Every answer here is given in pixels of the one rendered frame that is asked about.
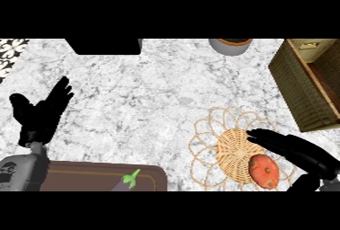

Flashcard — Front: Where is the brown cutting board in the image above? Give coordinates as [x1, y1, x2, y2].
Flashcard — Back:
[39, 160, 169, 192]

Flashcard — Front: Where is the purple eggplant with green stem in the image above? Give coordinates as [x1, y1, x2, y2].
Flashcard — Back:
[111, 168, 142, 192]

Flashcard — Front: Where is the black and white patterned tile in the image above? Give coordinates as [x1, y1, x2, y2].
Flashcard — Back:
[0, 39, 31, 84]

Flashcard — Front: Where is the woven wicker placemat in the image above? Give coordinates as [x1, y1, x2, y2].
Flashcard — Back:
[189, 105, 299, 192]

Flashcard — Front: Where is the orange squash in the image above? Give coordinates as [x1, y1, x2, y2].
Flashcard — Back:
[247, 154, 281, 190]

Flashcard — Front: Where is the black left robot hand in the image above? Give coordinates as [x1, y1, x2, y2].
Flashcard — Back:
[8, 75, 76, 148]

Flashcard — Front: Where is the olive wicker basket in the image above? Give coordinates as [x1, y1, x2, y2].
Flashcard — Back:
[268, 39, 340, 133]

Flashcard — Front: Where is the grey pot with brown rim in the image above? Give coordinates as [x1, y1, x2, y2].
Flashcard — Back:
[207, 39, 254, 57]

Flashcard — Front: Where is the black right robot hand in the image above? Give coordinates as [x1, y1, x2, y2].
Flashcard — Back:
[246, 128, 340, 192]

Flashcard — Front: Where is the black appliance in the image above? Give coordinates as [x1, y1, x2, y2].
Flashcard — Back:
[64, 39, 144, 56]

